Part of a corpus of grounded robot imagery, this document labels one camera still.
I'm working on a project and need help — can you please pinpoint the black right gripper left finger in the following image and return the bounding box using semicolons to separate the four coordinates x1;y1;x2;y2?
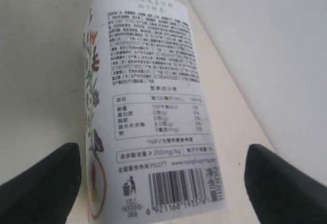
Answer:
1;143;82;223

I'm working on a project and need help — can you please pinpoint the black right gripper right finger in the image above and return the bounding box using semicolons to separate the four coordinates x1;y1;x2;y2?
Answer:
244;144;326;223

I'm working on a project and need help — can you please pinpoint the floral label clear bottle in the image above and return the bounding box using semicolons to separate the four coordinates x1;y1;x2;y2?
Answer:
83;0;230;223

